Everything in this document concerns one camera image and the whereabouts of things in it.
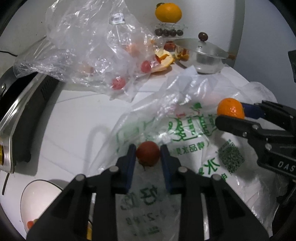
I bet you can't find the printed plastic bag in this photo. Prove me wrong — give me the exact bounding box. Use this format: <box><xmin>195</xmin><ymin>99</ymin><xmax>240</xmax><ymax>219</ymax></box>
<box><xmin>88</xmin><ymin>67</ymin><xmax>281</xmax><ymax>240</ymax></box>

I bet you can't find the clear plastic bag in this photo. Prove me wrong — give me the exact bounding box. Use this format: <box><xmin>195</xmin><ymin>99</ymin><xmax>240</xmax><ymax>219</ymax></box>
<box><xmin>14</xmin><ymin>1</ymin><xmax>161</xmax><ymax>102</ymax></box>

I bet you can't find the large orange on box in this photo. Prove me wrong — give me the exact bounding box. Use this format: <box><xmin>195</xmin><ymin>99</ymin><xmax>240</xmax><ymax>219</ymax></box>
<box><xmin>155</xmin><ymin>3</ymin><xmax>182</xmax><ymax>23</ymax></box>

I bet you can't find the induction cooker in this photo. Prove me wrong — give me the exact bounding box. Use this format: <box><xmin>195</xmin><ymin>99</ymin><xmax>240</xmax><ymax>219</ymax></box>
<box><xmin>1</xmin><ymin>67</ymin><xmax>59</xmax><ymax>173</ymax></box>

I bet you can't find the small steel saucepan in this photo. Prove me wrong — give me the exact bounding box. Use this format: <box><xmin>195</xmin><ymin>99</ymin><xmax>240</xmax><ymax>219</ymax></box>
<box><xmin>173</xmin><ymin>32</ymin><xmax>236</xmax><ymax>74</ymax></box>

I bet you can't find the cherry tomato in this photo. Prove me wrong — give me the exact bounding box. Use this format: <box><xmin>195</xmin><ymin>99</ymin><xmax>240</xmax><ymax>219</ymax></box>
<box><xmin>136</xmin><ymin>141</ymin><xmax>160</xmax><ymax>167</ymax></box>
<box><xmin>27</xmin><ymin>219</ymin><xmax>38</xmax><ymax>230</ymax></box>

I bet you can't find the black chopstick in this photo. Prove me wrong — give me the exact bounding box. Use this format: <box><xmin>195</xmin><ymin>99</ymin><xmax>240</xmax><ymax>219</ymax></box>
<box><xmin>1</xmin><ymin>173</ymin><xmax>10</xmax><ymax>195</ymax></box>

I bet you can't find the white round plate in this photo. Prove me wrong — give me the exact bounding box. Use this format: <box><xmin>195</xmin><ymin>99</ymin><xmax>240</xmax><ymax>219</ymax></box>
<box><xmin>20</xmin><ymin>180</ymin><xmax>62</xmax><ymax>233</ymax></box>

